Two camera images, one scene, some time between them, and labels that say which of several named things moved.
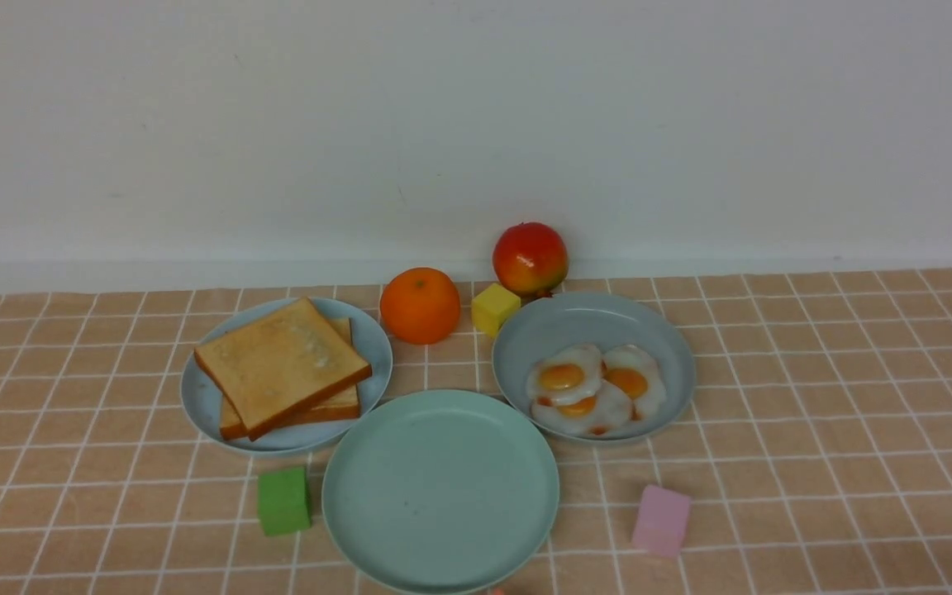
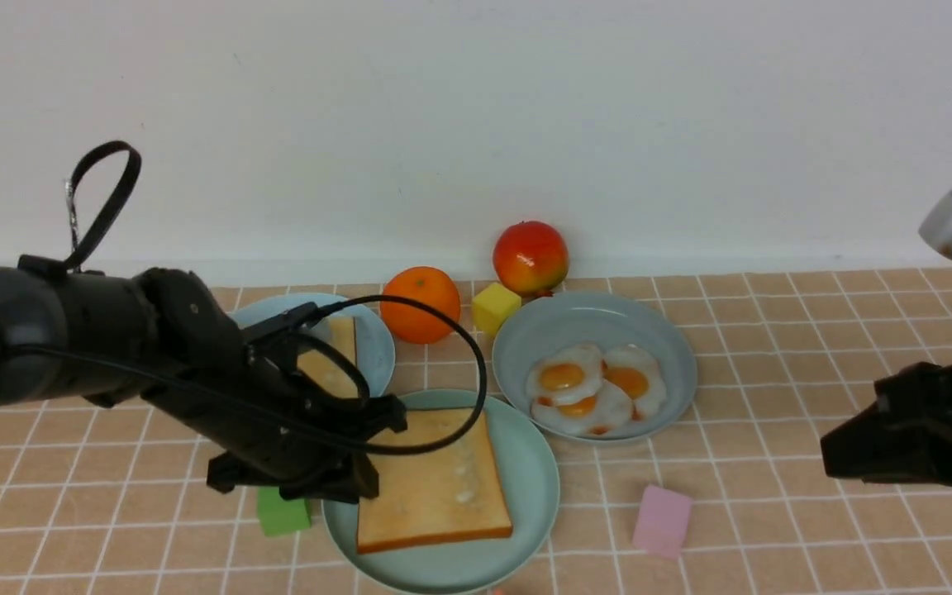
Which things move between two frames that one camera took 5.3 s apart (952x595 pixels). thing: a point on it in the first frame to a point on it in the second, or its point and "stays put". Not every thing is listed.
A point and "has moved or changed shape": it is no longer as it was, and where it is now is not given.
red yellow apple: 530,258 stays put
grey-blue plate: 599,321 stays put
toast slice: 279,364 has moved or changed shape
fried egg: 567,376 stays put
